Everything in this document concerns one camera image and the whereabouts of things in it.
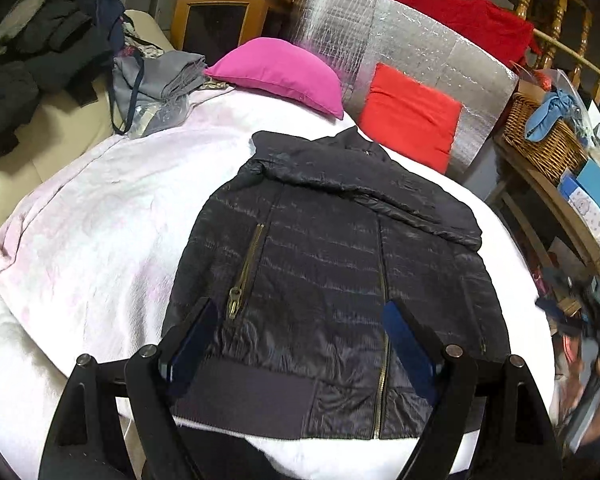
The white bed blanket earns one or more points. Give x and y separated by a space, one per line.
105 210

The wooden cabinet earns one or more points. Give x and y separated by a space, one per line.
180 20

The clear plastic packaging bag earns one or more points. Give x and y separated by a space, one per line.
160 115

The red blanket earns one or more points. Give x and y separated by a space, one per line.
460 15

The grey cloth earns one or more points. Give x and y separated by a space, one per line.
165 72

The pink pillow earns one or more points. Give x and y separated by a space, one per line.
280 70

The red decorative ornament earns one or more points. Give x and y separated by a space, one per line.
542 80

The wicker basket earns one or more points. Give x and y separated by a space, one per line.
545 152

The black puffer jacket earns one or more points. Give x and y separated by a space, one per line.
320 280

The blue cloth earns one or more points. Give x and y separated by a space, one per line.
547 115

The pile of dark clothes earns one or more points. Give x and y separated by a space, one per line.
45 50

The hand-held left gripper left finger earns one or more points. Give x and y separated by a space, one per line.
195 345

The silver foil insulation mat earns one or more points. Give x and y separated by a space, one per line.
420 40

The red pillow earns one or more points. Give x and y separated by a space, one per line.
410 115

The wooden table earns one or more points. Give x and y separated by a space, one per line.
545 185

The beige sofa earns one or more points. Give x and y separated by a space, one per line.
55 135

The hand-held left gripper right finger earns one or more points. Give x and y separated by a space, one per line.
410 355

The wooden stair railing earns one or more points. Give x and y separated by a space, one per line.
560 10

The white printed pack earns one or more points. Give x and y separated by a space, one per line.
587 210

